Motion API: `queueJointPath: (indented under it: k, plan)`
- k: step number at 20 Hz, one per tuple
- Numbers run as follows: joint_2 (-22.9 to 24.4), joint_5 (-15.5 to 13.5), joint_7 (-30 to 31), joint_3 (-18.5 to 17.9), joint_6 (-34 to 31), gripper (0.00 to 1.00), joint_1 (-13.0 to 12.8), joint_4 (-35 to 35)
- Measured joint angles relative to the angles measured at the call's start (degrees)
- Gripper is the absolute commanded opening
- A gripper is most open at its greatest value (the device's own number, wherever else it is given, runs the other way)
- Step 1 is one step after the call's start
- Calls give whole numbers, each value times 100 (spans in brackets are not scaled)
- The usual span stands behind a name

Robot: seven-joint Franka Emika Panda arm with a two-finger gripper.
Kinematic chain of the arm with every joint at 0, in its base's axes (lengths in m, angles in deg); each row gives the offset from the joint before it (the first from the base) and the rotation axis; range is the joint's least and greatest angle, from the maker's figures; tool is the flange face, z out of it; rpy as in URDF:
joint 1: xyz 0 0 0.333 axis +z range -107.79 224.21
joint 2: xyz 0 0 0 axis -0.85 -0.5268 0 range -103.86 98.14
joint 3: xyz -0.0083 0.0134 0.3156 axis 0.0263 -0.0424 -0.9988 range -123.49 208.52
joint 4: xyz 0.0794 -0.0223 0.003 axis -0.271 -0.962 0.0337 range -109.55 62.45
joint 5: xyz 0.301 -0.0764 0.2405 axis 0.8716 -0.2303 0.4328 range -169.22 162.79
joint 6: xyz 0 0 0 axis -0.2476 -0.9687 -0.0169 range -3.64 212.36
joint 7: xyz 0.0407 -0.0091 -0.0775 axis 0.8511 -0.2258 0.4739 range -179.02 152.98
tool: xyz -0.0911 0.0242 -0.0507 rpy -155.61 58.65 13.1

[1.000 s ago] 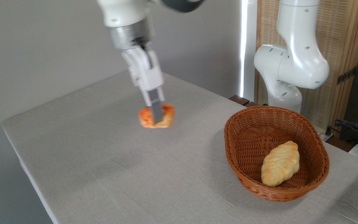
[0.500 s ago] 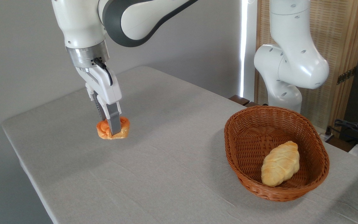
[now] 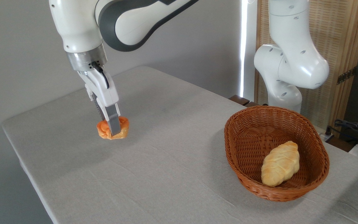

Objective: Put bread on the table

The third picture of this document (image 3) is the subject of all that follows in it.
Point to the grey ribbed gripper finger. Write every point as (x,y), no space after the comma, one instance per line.
(114,119)
(98,109)

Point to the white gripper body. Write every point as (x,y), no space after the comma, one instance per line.
(103,90)

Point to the orange round bread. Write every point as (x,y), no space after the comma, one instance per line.
(124,128)

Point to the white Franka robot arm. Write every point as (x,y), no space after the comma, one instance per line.
(76,25)

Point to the pale yellow oblong bread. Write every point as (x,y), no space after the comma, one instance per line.
(280,165)

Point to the grey tablecloth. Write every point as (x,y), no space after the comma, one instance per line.
(166,161)

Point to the dark brown wooden furniture edge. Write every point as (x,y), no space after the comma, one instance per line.
(239,100)

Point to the brown wicker basket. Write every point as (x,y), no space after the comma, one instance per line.
(244,161)

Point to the white power strip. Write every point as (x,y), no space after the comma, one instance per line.
(325,137)

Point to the dark metal screen hinge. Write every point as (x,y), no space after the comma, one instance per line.
(346,75)

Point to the wooden woven screen panel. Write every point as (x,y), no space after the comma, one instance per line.
(336,31)

